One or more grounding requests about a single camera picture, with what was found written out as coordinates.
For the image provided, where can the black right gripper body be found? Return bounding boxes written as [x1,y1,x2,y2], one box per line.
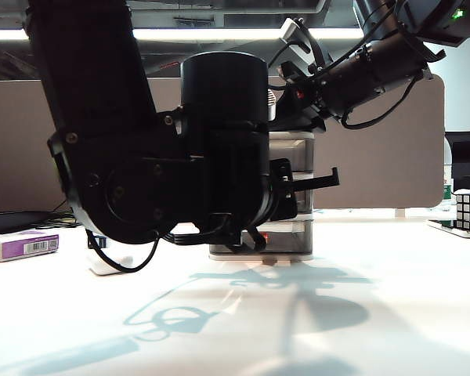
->
[277,58,331,125]

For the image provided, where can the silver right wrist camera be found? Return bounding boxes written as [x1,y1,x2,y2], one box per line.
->
[280,17,311,45]

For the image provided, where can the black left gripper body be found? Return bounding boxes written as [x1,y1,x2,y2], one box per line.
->
[264,157,342,220]

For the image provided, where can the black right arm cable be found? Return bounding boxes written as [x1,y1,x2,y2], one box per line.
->
[338,72,425,131]

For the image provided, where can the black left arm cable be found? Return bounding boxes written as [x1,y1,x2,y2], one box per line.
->
[85,229,161,274]

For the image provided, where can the silver-edged black flat device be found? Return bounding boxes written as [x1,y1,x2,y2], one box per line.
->
[426,218,470,239]

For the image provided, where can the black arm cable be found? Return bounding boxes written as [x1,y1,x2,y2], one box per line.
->
[85,229,161,274]
[338,72,425,131]

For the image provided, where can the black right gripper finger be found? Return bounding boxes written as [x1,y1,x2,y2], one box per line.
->
[269,84,326,132]

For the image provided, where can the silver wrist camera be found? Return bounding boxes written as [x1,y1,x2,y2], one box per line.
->
[280,17,311,45]
[266,89,278,121]

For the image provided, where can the white earphone case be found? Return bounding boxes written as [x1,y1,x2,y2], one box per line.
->
[86,253,135,276]

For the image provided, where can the white plastic drawer cabinet frame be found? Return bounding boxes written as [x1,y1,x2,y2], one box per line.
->
[208,131,316,262]

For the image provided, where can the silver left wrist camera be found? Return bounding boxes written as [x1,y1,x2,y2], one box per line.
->
[266,89,278,121]

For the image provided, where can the white ceiling light strip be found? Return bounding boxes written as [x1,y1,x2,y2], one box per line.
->
[0,27,367,42]

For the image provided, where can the black right camera cable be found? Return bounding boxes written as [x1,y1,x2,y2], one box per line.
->
[266,37,298,70]

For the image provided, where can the smoky drawer with red handle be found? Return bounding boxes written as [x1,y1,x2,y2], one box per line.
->
[268,136,314,173]
[293,183,314,215]
[209,219,313,255]

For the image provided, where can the brown desk partition panel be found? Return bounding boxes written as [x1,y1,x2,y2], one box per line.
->
[0,74,446,215]

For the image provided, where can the clear tape roll black dispenser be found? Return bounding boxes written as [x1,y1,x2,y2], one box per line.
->
[86,233,110,250]

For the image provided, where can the purple white tissue pack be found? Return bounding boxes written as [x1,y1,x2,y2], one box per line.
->
[0,230,60,262]

